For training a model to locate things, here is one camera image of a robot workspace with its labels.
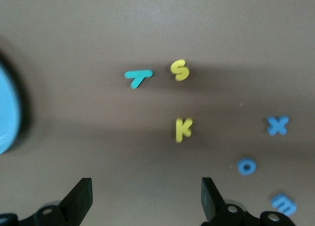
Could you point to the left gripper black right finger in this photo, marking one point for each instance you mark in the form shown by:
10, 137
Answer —
212, 203

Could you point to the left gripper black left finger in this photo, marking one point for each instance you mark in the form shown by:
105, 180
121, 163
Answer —
76, 201

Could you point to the yellow foam letter k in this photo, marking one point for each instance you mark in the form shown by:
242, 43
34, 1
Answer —
179, 130

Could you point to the yellow foam letter s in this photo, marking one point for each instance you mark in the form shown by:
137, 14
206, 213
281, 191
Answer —
179, 69

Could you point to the teal foam letter y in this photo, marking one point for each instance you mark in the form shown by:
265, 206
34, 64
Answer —
137, 74

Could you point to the blue foam letter o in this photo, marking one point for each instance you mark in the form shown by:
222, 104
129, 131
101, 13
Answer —
240, 167

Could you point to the blue foam letter m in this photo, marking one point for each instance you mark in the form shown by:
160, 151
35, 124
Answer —
283, 203

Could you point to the blue foam letter x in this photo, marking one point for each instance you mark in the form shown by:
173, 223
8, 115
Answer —
278, 125

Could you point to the blue round plate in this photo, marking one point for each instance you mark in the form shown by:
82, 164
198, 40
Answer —
7, 107

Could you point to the brown table cover sheet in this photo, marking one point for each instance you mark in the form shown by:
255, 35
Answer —
73, 39

